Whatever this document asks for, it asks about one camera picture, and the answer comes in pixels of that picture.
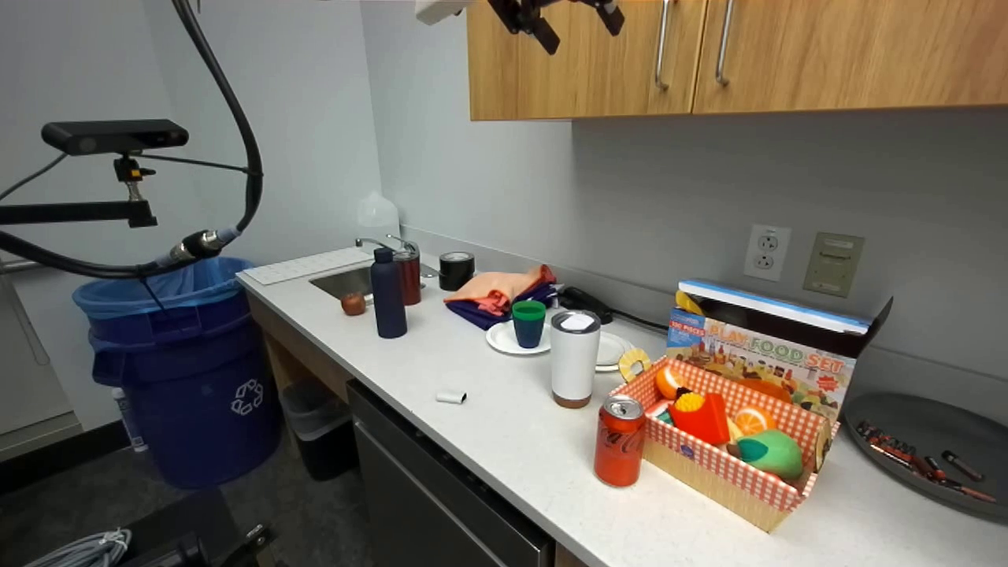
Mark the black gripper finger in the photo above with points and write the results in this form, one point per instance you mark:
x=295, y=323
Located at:
x=523, y=16
x=609, y=14

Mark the silver door handle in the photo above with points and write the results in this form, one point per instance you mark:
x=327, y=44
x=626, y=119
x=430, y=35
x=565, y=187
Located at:
x=664, y=44
x=727, y=44

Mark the wooden cabinet door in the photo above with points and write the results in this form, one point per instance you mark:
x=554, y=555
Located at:
x=595, y=73
x=855, y=54

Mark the clear soap bottle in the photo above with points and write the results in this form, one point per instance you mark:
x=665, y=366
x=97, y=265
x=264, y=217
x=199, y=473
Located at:
x=379, y=217

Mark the black tape roll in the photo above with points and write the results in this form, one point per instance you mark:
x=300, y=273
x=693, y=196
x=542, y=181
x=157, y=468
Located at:
x=454, y=268

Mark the chrome faucet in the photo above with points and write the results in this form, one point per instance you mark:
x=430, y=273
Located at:
x=384, y=242

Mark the dark red bottle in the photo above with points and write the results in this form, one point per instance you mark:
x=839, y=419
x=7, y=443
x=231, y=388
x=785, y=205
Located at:
x=410, y=275

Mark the orange and navy cloths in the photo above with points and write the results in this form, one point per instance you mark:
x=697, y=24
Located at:
x=490, y=294

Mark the navy blue water bottle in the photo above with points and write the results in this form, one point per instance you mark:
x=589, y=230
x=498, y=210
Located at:
x=390, y=294

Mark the green and navy cup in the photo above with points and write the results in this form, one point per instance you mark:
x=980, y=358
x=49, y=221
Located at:
x=529, y=323

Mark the stainless steel sink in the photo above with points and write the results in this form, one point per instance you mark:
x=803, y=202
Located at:
x=358, y=281

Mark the small white plate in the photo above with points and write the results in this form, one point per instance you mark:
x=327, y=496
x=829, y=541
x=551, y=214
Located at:
x=501, y=337

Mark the white tumbler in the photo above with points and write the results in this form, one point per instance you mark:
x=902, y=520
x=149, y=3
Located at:
x=575, y=347

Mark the small brown cup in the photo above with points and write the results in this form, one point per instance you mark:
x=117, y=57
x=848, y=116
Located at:
x=353, y=303

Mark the red toy piece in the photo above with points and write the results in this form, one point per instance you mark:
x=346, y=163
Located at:
x=705, y=415

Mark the orange soda can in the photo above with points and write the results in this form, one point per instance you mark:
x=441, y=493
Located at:
x=619, y=443

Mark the small black trash bin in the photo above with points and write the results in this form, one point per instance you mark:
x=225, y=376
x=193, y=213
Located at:
x=322, y=430

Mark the checkered toy food box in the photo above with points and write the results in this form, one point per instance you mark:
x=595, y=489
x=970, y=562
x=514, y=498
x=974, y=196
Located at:
x=712, y=471

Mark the blue recycling bin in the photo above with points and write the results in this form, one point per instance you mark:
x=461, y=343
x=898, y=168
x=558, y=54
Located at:
x=187, y=358

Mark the black dishwasher front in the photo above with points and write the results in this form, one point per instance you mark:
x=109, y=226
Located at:
x=426, y=507

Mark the dark round tray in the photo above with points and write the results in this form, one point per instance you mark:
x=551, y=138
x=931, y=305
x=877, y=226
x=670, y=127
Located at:
x=934, y=449

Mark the white wall outlet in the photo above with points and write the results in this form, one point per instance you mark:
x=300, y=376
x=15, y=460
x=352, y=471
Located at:
x=766, y=251

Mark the black camera on stand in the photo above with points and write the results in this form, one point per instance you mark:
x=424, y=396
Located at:
x=103, y=136

